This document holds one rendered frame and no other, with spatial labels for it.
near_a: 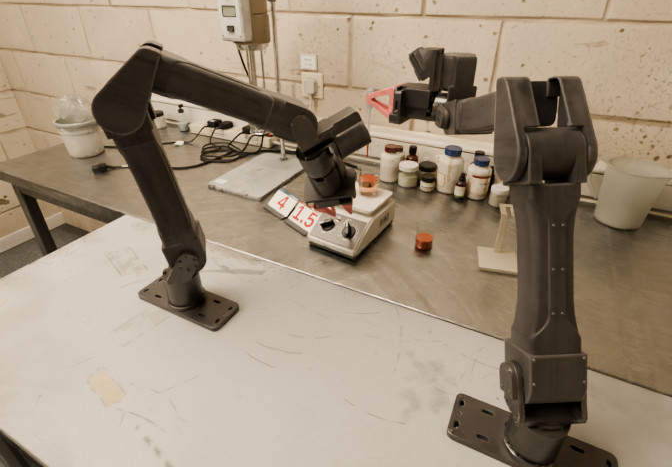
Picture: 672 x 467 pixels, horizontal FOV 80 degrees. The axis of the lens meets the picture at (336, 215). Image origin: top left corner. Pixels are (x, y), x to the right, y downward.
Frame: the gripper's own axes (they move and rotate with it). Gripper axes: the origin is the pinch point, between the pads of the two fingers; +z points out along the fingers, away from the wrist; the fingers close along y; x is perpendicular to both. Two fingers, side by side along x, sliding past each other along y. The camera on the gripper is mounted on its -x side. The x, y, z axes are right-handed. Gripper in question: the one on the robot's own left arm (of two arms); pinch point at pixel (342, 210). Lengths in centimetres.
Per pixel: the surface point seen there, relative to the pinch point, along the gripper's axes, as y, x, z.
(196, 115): 74, -77, 26
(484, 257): -27.7, 5.0, 17.5
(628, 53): -68, -42, 10
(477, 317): -23.9, 21.2, 9.0
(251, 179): 35.0, -28.5, 17.1
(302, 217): 14.0, -7.7, 11.2
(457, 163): -25.6, -27.8, 23.7
